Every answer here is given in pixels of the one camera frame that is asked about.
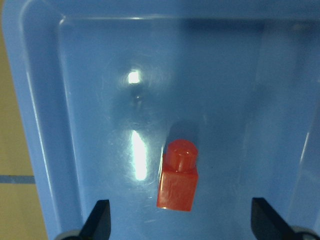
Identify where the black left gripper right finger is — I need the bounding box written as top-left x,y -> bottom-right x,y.
250,197 -> 299,240

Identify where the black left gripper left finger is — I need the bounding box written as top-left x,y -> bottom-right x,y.
78,199 -> 111,240

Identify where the red block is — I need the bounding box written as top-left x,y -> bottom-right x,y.
156,139 -> 199,212

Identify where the blue plastic tray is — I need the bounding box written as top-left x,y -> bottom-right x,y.
2,0 -> 320,240

